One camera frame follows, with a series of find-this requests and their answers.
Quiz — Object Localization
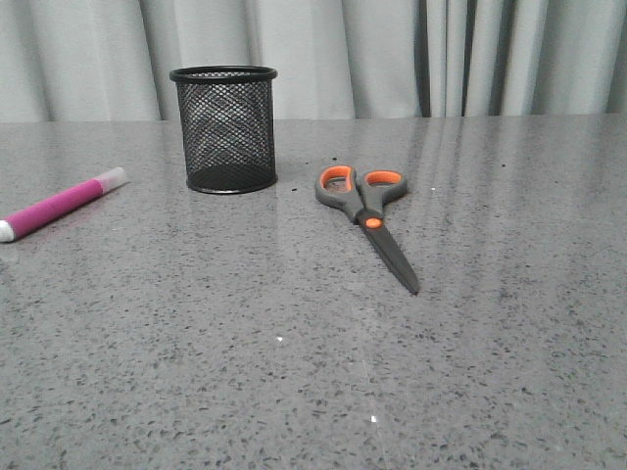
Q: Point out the grey orange scissors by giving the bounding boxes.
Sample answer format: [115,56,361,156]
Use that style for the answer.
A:
[314,165,419,295]

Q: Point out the pink pen with clear cap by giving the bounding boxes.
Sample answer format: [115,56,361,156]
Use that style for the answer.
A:
[1,167,128,243]

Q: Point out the black mesh pen bin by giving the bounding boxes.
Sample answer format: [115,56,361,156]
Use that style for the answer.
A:
[169,66,278,194]

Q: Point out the grey curtain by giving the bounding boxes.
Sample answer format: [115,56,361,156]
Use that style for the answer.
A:
[1,1,626,121]

